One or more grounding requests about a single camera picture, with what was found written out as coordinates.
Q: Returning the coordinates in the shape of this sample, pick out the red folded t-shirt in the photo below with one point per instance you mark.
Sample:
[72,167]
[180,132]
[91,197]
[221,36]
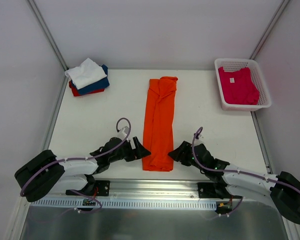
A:
[77,94]

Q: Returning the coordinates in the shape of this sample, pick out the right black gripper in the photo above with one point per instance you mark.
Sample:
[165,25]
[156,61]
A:
[185,152]

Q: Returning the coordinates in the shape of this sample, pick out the aluminium corner post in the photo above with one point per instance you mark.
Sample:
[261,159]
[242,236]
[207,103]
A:
[269,28]
[47,33]

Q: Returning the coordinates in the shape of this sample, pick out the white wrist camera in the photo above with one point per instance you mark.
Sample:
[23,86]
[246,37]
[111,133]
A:
[123,133]
[199,140]

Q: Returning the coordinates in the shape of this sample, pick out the left aluminium corner post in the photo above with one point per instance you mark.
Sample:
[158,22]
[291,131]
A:
[47,33]

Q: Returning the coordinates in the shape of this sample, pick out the orange t-shirt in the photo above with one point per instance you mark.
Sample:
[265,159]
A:
[158,135]

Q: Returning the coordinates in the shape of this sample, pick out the white slotted cable duct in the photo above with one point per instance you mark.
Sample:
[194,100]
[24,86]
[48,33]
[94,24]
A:
[146,204]

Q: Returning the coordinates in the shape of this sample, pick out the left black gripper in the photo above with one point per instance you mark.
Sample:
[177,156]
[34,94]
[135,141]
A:
[134,149]

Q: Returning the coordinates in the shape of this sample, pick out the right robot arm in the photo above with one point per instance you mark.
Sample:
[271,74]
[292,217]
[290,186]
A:
[281,192]

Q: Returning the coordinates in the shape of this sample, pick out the pink t-shirt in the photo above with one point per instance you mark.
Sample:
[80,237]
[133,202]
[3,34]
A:
[238,88]

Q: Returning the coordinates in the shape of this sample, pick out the white plastic basket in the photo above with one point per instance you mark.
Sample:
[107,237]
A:
[235,64]

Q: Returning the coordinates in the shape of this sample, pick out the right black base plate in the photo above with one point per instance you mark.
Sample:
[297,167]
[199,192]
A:
[209,190]

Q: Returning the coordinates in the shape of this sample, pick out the blue folded t-shirt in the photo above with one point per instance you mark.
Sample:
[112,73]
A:
[101,84]

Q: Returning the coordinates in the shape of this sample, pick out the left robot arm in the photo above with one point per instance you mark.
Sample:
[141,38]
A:
[44,174]

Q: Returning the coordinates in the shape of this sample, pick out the right aluminium corner post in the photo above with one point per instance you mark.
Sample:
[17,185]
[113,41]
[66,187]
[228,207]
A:
[269,28]

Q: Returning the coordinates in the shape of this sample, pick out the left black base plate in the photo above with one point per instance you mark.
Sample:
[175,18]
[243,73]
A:
[96,188]

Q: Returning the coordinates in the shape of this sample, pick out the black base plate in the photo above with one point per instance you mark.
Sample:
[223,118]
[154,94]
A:
[209,190]
[96,188]

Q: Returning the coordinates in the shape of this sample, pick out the aluminium mounting rail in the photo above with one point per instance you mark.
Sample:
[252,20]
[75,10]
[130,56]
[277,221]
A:
[150,189]

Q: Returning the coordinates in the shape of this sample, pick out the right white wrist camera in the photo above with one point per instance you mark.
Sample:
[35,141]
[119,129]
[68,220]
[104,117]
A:
[199,140]

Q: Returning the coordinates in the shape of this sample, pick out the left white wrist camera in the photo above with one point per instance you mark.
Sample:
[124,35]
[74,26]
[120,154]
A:
[123,133]

